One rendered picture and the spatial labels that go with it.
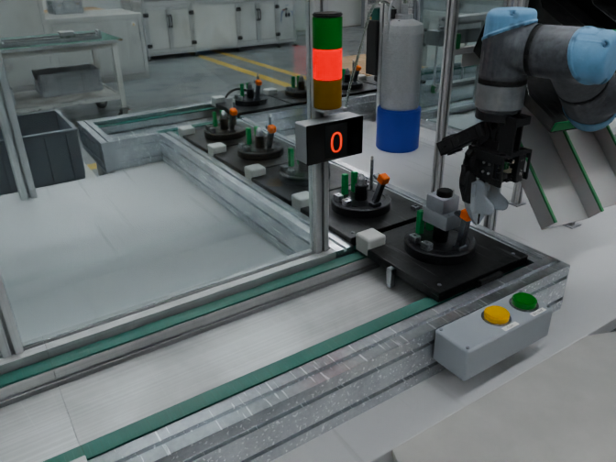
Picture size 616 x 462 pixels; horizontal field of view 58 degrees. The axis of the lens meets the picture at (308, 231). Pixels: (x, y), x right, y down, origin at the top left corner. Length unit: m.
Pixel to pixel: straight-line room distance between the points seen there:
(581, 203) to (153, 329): 0.91
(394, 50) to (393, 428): 1.36
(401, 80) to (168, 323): 1.28
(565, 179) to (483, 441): 0.64
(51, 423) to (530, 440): 0.69
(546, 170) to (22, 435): 1.09
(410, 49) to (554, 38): 1.11
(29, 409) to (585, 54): 0.93
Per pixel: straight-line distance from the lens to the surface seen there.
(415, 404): 0.93
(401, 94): 1.98
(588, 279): 1.35
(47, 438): 0.88
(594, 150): 1.45
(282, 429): 0.82
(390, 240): 1.16
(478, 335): 0.93
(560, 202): 1.29
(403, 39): 1.95
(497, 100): 0.94
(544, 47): 0.89
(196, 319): 0.99
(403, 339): 0.89
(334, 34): 0.96
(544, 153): 1.32
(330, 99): 0.98
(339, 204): 1.27
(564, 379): 1.05
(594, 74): 0.88
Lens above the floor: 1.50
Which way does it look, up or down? 26 degrees down
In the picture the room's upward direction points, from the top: 1 degrees counter-clockwise
